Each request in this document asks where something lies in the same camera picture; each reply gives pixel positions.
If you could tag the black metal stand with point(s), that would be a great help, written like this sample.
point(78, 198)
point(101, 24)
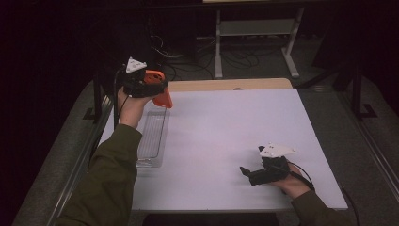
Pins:
point(356, 91)
point(97, 100)

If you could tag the person's left hand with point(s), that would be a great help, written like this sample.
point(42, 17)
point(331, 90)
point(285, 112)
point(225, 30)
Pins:
point(131, 109)

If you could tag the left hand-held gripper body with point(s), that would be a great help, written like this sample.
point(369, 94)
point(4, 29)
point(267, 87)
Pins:
point(136, 83)

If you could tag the white metal desk frame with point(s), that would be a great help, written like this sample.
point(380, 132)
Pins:
point(257, 27)

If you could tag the aluminium frame rail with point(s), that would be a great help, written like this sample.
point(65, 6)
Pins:
point(375, 146)
point(81, 168)

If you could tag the clear plastic packaging box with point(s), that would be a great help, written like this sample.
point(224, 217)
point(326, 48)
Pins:
point(153, 135)

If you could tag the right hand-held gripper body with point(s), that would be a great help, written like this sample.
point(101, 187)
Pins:
point(271, 172)

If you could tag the person's right hand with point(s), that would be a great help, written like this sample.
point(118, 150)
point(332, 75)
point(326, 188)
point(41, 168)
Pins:
point(295, 186)

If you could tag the orange phone case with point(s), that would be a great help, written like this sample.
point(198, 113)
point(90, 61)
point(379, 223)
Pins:
point(163, 100)

